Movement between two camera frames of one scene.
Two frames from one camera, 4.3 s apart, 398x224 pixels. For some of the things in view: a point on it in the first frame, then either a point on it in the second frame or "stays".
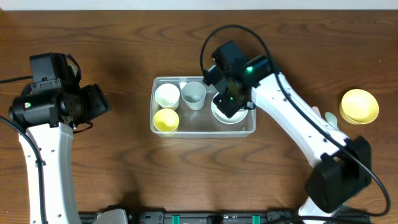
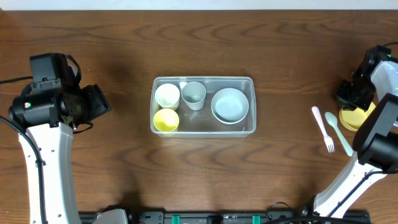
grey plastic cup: x=193 y=93 stays
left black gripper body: x=96 y=101 stays
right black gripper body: x=228 y=106 -> x=352 y=98
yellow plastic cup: x=166 y=119 stays
